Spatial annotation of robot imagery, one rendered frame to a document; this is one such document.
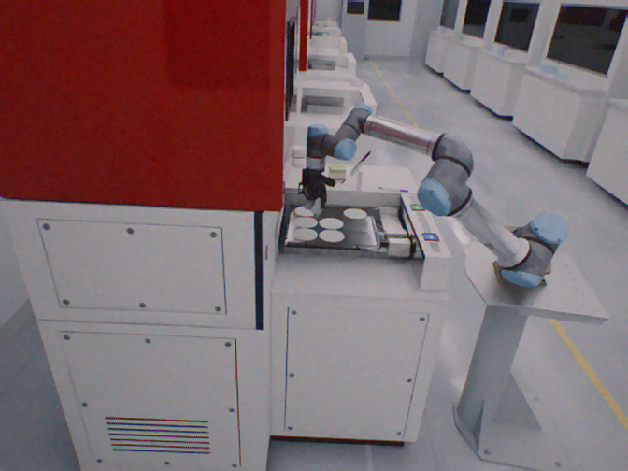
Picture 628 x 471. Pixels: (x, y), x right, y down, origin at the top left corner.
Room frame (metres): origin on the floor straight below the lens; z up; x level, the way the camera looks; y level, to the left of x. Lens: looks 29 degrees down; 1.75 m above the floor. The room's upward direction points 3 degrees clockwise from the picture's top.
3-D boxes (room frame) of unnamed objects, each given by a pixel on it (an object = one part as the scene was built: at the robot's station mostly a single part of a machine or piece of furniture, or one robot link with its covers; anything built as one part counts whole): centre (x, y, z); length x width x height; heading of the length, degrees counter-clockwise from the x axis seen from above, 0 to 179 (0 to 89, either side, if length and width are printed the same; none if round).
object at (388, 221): (1.72, -0.34, 0.87); 0.36 x 0.08 x 0.03; 1
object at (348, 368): (1.78, -0.18, 0.41); 0.97 x 0.64 x 0.82; 1
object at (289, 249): (1.58, -0.14, 0.84); 0.50 x 0.02 x 0.03; 91
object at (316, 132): (1.62, 0.00, 1.27); 0.09 x 0.08 x 0.11; 50
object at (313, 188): (1.61, 0.01, 1.11); 0.09 x 0.08 x 0.12; 132
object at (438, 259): (1.64, -0.44, 0.89); 0.55 x 0.09 x 0.14; 1
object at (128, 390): (1.50, 0.49, 0.41); 0.82 x 0.71 x 0.82; 1
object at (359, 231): (1.70, -0.07, 0.90); 0.34 x 0.34 x 0.01; 1
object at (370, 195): (2.09, -0.17, 0.89); 0.62 x 0.35 x 0.14; 91
